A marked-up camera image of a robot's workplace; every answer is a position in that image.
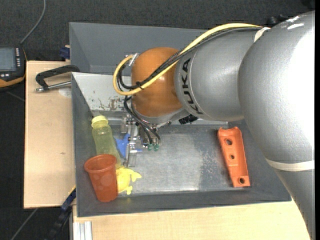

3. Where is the orange flat block with holes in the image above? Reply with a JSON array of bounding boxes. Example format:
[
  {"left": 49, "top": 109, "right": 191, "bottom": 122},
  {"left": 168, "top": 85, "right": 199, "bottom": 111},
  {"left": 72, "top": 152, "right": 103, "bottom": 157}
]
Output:
[{"left": 216, "top": 126, "right": 252, "bottom": 189}]

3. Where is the orange plastic cup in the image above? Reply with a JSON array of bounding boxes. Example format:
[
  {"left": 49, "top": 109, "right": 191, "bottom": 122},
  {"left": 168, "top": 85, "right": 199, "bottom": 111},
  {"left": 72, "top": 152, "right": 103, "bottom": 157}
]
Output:
[{"left": 83, "top": 154, "right": 119, "bottom": 203}]

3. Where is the yellow clear plastic bottle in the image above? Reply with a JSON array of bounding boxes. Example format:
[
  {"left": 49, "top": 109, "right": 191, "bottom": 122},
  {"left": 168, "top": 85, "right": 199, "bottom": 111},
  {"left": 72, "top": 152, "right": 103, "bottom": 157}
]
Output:
[{"left": 91, "top": 115, "right": 123, "bottom": 167}]

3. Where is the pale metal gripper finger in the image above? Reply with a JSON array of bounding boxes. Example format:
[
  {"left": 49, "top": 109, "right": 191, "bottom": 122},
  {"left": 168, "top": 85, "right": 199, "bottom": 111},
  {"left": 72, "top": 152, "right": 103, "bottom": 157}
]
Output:
[
  {"left": 126, "top": 136, "right": 140, "bottom": 168},
  {"left": 120, "top": 117, "right": 138, "bottom": 135}
]

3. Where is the yellow toy animal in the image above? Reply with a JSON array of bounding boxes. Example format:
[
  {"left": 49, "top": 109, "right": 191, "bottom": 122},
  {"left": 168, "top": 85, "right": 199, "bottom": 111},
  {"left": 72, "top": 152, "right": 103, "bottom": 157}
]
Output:
[{"left": 115, "top": 165, "right": 143, "bottom": 196}]

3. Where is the pale wood board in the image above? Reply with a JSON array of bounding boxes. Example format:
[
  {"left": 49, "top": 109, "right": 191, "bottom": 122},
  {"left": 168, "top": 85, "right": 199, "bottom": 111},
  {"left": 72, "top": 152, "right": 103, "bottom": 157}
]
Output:
[{"left": 23, "top": 60, "right": 77, "bottom": 209}]

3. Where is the blue plastic toy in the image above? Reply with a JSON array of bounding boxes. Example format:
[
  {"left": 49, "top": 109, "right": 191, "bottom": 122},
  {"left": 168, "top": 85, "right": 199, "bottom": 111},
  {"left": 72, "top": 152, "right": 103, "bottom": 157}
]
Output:
[{"left": 114, "top": 133, "right": 144, "bottom": 160}]

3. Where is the grey metal bin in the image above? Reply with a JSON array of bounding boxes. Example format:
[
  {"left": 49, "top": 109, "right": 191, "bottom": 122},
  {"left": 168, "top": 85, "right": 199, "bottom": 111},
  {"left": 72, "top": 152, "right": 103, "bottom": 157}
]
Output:
[{"left": 68, "top": 21, "right": 292, "bottom": 218}]

